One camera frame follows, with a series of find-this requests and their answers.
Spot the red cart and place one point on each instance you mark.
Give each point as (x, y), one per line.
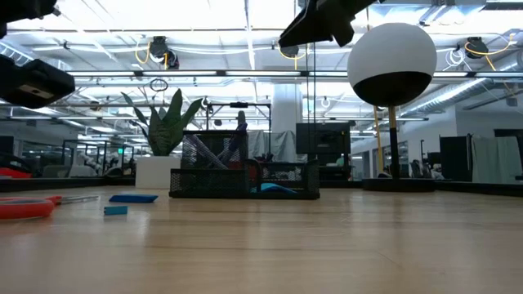
(14, 172)

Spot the dark blue eraser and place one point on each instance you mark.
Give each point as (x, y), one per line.
(133, 198)

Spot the white cloth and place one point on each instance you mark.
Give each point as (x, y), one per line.
(496, 159)

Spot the snake plant in white pot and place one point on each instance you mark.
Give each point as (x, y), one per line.
(165, 130)

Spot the black aluminium frame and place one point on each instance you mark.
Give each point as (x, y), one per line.
(61, 183)

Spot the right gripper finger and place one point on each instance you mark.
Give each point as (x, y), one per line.
(323, 20)

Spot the grey cloth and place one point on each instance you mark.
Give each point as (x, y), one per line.
(282, 147)

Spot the black monitor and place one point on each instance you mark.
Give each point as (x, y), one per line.
(323, 139)

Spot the grey marker with blue cap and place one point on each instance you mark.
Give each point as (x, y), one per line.
(236, 139)

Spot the small blue eraser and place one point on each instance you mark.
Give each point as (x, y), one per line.
(115, 210)

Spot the black cabinet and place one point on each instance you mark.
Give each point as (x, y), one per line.
(455, 159)

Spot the black background rig frame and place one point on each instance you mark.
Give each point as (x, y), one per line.
(98, 141)
(239, 105)

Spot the black mesh desk organizer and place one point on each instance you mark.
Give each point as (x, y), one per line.
(208, 183)

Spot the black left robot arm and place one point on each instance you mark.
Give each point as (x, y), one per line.
(20, 12)

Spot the blue sticky note pad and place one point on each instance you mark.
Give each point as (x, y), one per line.
(274, 188)

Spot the white globe lamp black stand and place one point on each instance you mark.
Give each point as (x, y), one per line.
(391, 53)

